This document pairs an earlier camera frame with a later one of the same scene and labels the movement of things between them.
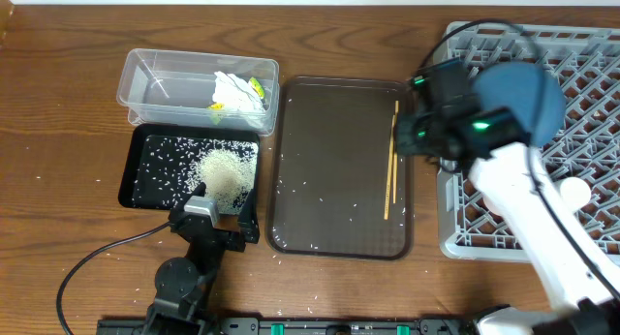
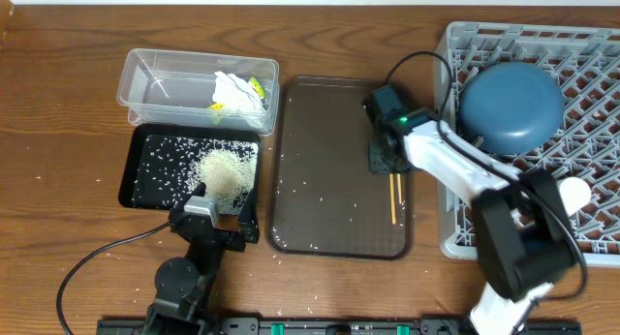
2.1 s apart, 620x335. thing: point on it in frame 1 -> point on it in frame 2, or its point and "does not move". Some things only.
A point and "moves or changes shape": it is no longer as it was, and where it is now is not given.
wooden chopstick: (389, 161) moves or changes shape
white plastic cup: (575, 193) does not move
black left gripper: (250, 230) does not move
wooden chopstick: (395, 150) moves or changes shape
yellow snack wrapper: (256, 85) does not move
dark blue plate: (531, 91) does not move
